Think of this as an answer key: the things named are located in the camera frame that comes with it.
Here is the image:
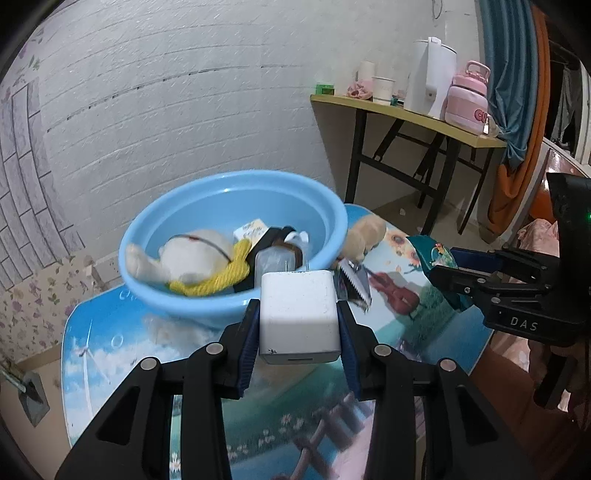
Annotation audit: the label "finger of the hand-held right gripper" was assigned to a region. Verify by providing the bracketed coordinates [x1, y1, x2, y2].
[429, 264, 551, 306]
[450, 247, 561, 278]

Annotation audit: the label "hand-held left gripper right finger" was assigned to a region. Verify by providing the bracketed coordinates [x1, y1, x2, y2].
[336, 299, 539, 480]

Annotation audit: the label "frosted translucent plastic box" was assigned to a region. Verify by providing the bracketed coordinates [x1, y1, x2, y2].
[255, 247, 298, 287]

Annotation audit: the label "teal printed packet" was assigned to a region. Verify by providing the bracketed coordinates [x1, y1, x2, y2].
[406, 234, 476, 312]

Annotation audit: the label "blue plastic basin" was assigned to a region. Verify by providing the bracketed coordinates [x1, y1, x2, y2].
[119, 171, 348, 329]

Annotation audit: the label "white electric kettle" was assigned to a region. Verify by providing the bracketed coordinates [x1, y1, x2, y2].
[404, 37, 459, 116]

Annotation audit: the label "white plush toy yellow knit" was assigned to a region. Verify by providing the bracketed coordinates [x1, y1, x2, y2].
[126, 228, 252, 296]

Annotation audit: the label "pink water bottle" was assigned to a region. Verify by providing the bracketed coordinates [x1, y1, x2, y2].
[444, 60, 492, 136]

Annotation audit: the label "yellow side table black legs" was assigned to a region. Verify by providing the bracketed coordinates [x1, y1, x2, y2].
[310, 93, 508, 236]

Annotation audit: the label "orange curtain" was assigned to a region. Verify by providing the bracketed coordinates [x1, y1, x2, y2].
[485, 4, 552, 243]

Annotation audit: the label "white paper cup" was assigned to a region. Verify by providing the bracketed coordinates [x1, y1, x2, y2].
[372, 76, 397, 106]

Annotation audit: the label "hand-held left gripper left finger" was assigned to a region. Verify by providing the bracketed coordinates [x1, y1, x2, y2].
[54, 299, 262, 480]

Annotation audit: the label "white charger cube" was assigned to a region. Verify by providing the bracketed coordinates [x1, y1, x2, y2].
[259, 261, 343, 366]

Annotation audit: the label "hanging dark clothes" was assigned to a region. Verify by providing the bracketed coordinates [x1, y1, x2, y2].
[551, 55, 591, 153]

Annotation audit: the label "grey dustpan with handle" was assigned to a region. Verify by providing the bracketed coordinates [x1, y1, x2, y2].
[0, 360, 51, 425]

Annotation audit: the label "pink floral cloth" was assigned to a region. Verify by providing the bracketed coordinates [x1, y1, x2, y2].
[517, 219, 560, 259]

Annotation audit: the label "blue curtain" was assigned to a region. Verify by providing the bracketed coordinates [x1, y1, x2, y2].
[478, 0, 539, 167]

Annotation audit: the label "white yellow card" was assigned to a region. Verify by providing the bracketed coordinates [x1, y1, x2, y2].
[233, 220, 269, 243]

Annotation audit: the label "pink crumpled cloth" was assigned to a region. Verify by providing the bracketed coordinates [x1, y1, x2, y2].
[346, 78, 375, 100]

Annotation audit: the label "small beige plush toy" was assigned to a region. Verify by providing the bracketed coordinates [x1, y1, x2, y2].
[339, 216, 387, 261]

